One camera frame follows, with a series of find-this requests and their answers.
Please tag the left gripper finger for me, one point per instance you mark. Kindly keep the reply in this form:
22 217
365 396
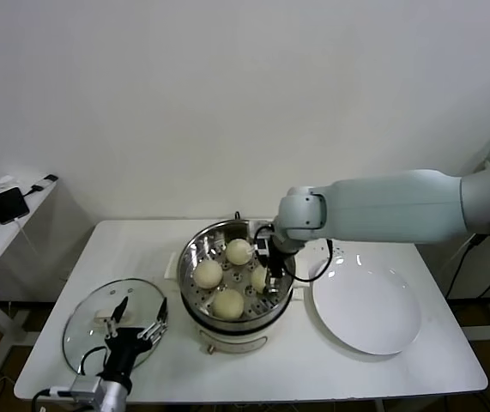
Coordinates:
116 317
161 319

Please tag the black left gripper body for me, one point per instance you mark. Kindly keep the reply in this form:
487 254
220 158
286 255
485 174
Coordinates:
124 347

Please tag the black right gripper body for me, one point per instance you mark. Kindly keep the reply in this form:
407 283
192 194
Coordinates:
278 257

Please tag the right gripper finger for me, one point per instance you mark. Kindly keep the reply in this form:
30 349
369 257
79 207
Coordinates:
274 285

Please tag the white steamed baozi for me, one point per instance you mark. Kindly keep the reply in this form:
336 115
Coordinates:
209 274
227 304
258 279
238 251

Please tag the glass pot lid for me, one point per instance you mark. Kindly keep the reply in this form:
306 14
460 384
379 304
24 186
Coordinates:
94 296

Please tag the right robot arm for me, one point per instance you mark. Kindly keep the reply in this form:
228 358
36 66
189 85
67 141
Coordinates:
390 206

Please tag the stainless steel steamer basket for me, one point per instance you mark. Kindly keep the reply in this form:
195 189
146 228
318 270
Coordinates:
193 257

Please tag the white round plate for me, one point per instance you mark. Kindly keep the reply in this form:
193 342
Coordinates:
364 309

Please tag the black smartphone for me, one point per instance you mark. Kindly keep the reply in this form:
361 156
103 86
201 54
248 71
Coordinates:
11 206

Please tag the small white adapter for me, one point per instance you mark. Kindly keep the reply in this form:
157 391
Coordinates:
6 180

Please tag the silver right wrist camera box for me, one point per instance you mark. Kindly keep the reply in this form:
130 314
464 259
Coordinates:
261 245

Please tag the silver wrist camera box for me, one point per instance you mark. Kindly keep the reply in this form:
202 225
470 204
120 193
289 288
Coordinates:
261 245
81 388

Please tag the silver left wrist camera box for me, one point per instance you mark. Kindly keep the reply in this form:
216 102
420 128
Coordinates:
81 388

